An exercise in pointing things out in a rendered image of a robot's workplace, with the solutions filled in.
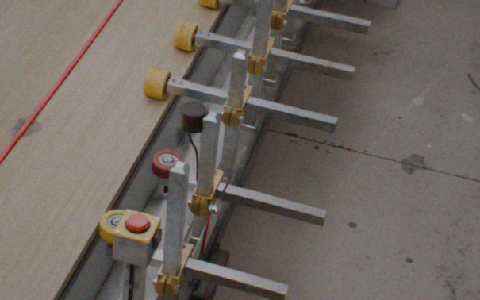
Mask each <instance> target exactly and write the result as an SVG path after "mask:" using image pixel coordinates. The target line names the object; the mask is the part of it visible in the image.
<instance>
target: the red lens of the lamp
mask: <svg viewBox="0 0 480 300"><path fill-rule="evenodd" d="M197 103H198V102H197ZM184 104H186V103H184ZM184 104H183V105H184ZM198 104H200V103H198ZM183 105H182V106H183ZM200 105H202V104H200ZM182 106H181V108H180V119H181V121H182V122H184V123H186V124H188V125H199V124H201V123H202V120H203V118H204V116H205V107H204V106H203V107H204V113H203V114H202V115H201V116H198V117H189V116H187V115H185V114H184V113H183V112H182Z"/></svg>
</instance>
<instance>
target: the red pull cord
mask: <svg viewBox="0 0 480 300"><path fill-rule="evenodd" d="M123 1H124V0H117V1H116V2H115V3H114V6H112V9H111V10H110V11H109V12H108V13H107V15H106V16H105V18H104V19H103V21H102V22H101V24H100V25H99V26H98V27H97V28H96V30H95V31H94V33H93V34H92V35H91V37H90V38H89V40H87V41H86V43H85V44H84V45H83V47H82V48H81V49H80V51H79V52H78V54H77V55H76V56H75V58H74V59H73V60H72V61H71V63H70V64H69V65H68V67H67V68H66V70H65V71H64V73H63V74H62V75H61V76H60V78H59V79H58V80H57V82H56V83H55V85H54V86H53V87H52V89H51V90H50V91H49V92H48V94H47V95H46V97H45V98H43V100H42V101H41V102H40V104H39V105H38V107H37V108H36V109H35V110H34V111H33V113H32V114H31V116H30V117H29V119H28V120H27V121H26V122H25V123H24V124H23V126H22V127H21V128H20V129H19V131H18V132H17V134H16V135H15V136H14V138H13V139H12V140H11V141H10V142H9V143H8V144H7V146H6V147H5V149H4V150H3V151H2V153H1V154H0V165H1V164H2V162H3V160H4V159H5V158H6V157H7V155H8V154H9V152H10V151H12V149H13V148H14V146H15V145H16V144H17V142H18V141H19V140H20V139H21V137H22V136H23V134H24V133H26V131H27V130H28V128H29V127H30V125H31V124H32V123H33V122H34V121H35V119H36V117H37V116H38V115H39V113H40V112H41V110H43V109H44V107H45V106H46V105H47V104H48V102H49V101H50V100H51V98H52V96H53V95H54V94H55V92H57V90H58V89H59V88H60V86H61V84H62V83H63V81H64V80H65V79H66V78H67V77H68V75H69V74H70V72H71V71H72V69H73V68H74V67H75V65H76V64H77V65H78V63H79V61H80V60H81V59H82V58H83V57H84V55H85V54H86V52H87V51H88V49H89V48H90V46H91V45H92V44H93V43H94V41H95V40H96V39H97V37H98V36H99V34H100V33H101V32H102V30H103V29H104V28H105V27H106V25H107V24H108V23H107V22H108V21H109V20H110V18H111V17H112V16H113V14H114V13H115V12H116V10H117V9H118V7H119V6H120V4H121V3H122V2H123Z"/></svg>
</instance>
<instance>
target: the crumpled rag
mask: <svg viewBox="0 0 480 300"><path fill-rule="evenodd" d="M28 119H29V117H27V116H23V117H21V118H18V119H17V120H16V121H15V122H14V127H13V128H12V129H10V132H11V134H10V135H12V134H13V136H15V135H16V134H17V132H18V131H19V129H20V128H21V127H22V126H23V124H24V123H25V122H26V121H27V120H28ZM42 129H44V126H43V123H42V122H37V121H36V120H35V121H34V122H33V123H32V124H31V125H30V127H29V128H28V130H27V131H26V133H24V134H23V137H27V136H30V135H31V133H32V132H36V131H40V130H42Z"/></svg>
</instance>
